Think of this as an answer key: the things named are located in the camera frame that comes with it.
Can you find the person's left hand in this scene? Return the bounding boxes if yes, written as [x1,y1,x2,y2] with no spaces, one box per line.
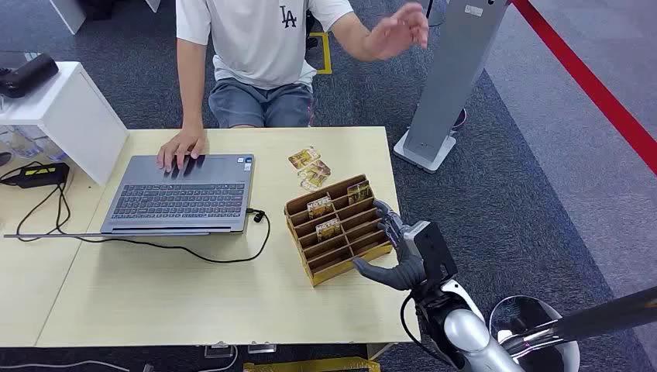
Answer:
[366,2,429,63]

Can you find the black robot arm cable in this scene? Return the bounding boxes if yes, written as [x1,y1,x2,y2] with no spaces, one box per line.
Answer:
[399,292,452,367]

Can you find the black case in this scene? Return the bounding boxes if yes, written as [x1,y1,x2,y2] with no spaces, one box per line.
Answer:
[0,53,60,99]

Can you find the red barrier belt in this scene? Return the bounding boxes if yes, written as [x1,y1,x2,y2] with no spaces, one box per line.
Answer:
[511,0,657,176]

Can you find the chrome stanchion post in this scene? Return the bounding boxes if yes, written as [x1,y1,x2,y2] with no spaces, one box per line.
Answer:
[423,0,448,28]
[487,284,657,372]

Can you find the wooden slotted card holder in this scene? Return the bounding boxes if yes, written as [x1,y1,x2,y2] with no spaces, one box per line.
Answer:
[284,173,395,288]

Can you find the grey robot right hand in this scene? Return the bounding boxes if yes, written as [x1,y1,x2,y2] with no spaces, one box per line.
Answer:
[353,199,428,292]

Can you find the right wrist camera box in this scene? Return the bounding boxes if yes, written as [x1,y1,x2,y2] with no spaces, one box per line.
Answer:
[402,220,459,296]

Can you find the white box shelf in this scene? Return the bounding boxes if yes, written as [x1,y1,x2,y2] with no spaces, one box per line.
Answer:
[0,61,129,187]

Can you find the yellow tape strip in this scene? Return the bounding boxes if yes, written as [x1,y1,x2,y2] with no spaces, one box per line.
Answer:
[243,357,382,372]

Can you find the person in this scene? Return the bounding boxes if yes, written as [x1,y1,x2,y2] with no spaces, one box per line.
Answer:
[156,0,429,173]

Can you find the white floor cable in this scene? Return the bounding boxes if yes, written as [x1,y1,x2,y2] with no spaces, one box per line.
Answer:
[0,360,132,372]

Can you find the black laptop power cable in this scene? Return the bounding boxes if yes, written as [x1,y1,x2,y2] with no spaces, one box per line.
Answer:
[0,160,272,266]

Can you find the hotel key card with arrow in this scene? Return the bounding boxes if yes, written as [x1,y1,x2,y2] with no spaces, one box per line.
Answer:
[346,179,373,205]

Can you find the person's right hand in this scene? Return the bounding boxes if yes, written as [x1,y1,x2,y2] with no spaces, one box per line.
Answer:
[156,128,208,173]

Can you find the grey kiosk stand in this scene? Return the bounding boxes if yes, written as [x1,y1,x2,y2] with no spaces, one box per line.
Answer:
[393,0,511,174]

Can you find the clear plastic water bottle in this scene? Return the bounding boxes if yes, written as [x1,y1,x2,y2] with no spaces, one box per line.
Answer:
[5,126,42,160]
[33,134,69,164]

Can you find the black power adapter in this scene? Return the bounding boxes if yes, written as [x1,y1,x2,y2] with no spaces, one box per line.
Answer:
[4,162,71,189]

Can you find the grey laptop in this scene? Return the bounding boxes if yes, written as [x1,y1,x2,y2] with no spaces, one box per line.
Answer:
[4,153,256,239]

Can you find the white furniture panel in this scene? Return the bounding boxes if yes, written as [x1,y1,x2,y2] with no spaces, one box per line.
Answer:
[48,0,88,36]

